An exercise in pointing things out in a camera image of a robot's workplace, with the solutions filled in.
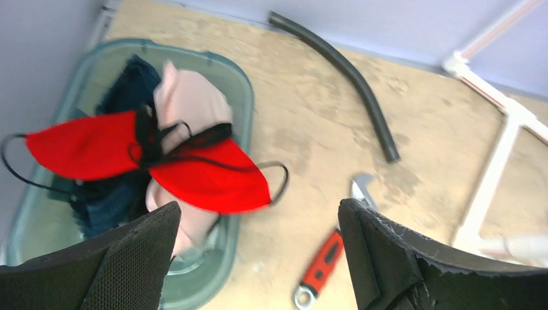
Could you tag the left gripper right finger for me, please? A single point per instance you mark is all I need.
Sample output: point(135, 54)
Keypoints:
point(394, 267)

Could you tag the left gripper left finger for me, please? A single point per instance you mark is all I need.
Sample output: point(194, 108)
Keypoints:
point(120, 269)

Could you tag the red garment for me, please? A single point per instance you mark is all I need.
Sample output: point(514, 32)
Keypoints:
point(214, 175)

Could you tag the teal plastic bin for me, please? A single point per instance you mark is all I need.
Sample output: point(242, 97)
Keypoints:
point(45, 221)

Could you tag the light pink bra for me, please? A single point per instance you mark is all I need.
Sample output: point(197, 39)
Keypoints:
point(188, 101)

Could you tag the white PVC pipe rack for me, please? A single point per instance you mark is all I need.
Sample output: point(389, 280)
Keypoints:
point(524, 248)

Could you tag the red handled adjustable wrench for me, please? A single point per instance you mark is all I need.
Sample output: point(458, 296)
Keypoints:
point(326, 258)

